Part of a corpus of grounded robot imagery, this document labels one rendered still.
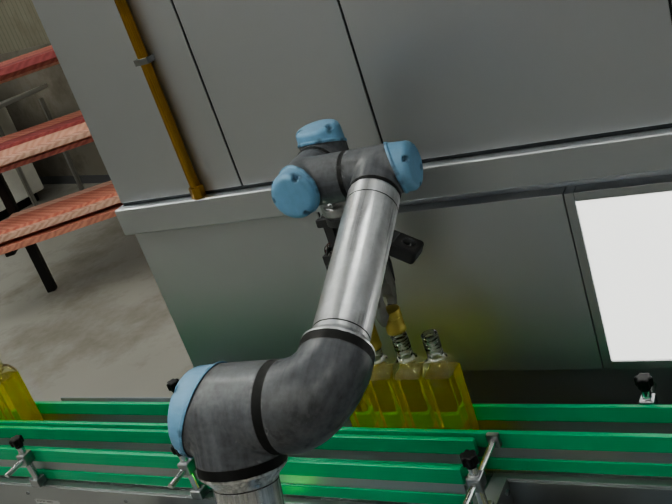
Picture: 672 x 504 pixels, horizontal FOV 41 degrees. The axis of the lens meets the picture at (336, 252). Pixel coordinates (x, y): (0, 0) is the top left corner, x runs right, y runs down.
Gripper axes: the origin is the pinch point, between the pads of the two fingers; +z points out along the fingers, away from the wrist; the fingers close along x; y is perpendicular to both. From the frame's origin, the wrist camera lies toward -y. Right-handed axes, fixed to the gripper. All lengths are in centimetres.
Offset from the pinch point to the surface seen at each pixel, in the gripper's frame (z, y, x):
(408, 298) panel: 4.0, 2.3, -11.9
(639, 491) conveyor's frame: 31.7, -37.0, 6.7
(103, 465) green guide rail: 26, 71, 12
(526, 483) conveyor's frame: 31.2, -18.4, 6.4
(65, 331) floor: 118, 327, -203
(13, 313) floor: 118, 397, -230
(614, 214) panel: -8.8, -37.7, -11.5
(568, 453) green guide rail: 26.2, -26.2, 4.4
